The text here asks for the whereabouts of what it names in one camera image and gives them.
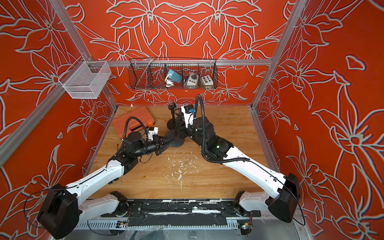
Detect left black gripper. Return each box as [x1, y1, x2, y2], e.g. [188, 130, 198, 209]
[133, 135, 174, 159]

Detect black mic clip pole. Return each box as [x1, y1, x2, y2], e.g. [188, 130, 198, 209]
[168, 103, 177, 120]
[174, 108, 184, 135]

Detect black round stand base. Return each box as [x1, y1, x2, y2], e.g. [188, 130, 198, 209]
[167, 119, 176, 131]

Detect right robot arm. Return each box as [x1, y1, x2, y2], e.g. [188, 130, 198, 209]
[177, 95, 301, 223]

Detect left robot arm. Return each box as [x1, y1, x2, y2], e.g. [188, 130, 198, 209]
[37, 128, 173, 240]

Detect orange plastic tool case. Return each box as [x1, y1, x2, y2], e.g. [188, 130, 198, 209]
[112, 107, 156, 139]

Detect white button box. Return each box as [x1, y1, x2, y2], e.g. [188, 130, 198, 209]
[200, 75, 214, 88]

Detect white device black knobs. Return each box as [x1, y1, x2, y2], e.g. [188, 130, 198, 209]
[184, 73, 199, 87]

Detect teal box in basket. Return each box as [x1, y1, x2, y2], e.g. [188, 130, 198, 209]
[166, 70, 183, 83]

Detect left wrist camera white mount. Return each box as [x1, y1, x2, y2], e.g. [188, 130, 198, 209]
[148, 127, 159, 141]

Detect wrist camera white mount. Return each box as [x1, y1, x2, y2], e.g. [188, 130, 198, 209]
[148, 127, 159, 141]
[181, 105, 195, 128]

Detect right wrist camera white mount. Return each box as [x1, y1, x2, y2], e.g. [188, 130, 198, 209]
[181, 105, 195, 128]

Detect black wire wall basket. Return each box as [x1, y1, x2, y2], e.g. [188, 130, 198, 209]
[129, 57, 219, 90]

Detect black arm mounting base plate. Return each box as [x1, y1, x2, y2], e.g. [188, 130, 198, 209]
[101, 199, 261, 229]

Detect clear plastic wall bin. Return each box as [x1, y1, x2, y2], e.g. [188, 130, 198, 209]
[59, 62, 112, 100]

